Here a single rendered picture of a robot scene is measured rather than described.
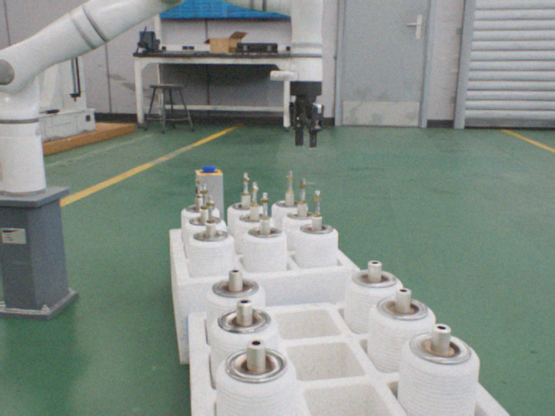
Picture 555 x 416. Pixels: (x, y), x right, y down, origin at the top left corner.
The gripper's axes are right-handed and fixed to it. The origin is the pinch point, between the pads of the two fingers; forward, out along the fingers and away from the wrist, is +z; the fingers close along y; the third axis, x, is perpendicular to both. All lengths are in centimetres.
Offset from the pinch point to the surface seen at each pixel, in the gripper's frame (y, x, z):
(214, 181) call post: 28.5, 13.8, 13.7
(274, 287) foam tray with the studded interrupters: -17.0, 15.3, 27.7
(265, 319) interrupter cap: -48, 30, 18
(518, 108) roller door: 307, -406, 23
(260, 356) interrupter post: -60, 36, 16
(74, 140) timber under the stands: 329, 32, 37
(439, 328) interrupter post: -64, 13, 15
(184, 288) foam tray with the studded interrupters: -13.6, 33.5, 26.0
